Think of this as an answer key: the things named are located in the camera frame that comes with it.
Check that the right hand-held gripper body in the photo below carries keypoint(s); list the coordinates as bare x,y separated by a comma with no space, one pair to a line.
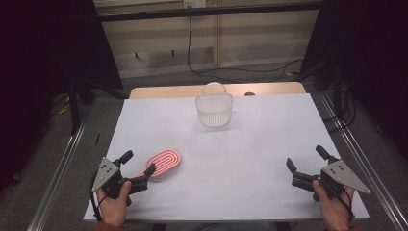
340,176

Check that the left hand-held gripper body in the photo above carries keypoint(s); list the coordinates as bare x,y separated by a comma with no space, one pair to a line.
107,174

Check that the pink hairbrush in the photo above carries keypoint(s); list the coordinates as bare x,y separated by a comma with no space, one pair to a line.
164,162

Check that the clear plastic cup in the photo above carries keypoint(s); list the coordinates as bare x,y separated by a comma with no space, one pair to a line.
214,109

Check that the person's right hand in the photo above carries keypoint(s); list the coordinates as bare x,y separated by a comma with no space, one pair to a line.
333,210

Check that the person's left hand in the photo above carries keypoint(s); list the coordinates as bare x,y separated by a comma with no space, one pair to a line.
114,208

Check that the small black stick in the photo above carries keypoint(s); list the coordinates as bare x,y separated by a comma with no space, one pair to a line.
97,138

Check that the white board sheet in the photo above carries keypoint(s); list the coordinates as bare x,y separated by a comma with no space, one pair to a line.
240,166

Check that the black metal stand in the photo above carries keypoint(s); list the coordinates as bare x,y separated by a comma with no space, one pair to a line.
74,109

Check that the light wooden table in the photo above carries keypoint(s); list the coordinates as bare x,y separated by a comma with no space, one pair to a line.
166,91

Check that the small dark round object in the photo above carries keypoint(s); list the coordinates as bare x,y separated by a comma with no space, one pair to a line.
249,94

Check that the black curtain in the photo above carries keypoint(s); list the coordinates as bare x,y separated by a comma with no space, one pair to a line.
378,64
38,80

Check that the black horizontal bar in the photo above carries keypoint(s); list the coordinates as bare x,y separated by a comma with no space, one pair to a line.
256,10

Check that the aluminium rail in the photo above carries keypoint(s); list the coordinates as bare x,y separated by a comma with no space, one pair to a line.
369,160
57,179

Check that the white wall socket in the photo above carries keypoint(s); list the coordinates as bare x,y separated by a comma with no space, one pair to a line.
194,3

